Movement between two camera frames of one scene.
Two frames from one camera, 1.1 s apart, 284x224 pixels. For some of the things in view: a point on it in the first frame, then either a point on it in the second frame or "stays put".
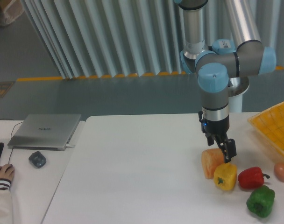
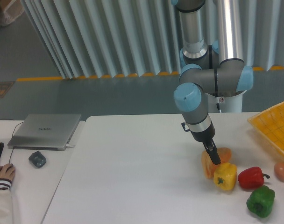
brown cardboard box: (5, 11) stays put
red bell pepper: (252, 177) stays put
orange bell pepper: (211, 158) stays put
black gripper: (216, 128) -> (203, 132)
